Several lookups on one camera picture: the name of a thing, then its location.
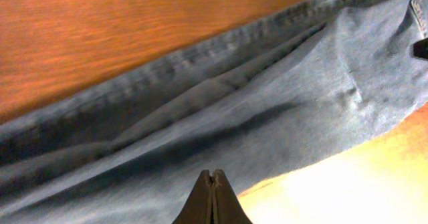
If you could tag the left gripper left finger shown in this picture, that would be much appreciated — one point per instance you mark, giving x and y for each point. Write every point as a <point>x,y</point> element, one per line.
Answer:
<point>198,206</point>

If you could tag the blue denim jeans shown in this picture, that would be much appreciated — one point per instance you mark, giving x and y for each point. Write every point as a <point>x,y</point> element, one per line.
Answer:
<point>273,96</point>

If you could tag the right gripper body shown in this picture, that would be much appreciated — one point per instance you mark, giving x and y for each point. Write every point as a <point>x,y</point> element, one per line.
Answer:
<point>420,49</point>

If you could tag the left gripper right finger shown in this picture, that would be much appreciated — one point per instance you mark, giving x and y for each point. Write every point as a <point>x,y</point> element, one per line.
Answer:
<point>226,208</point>

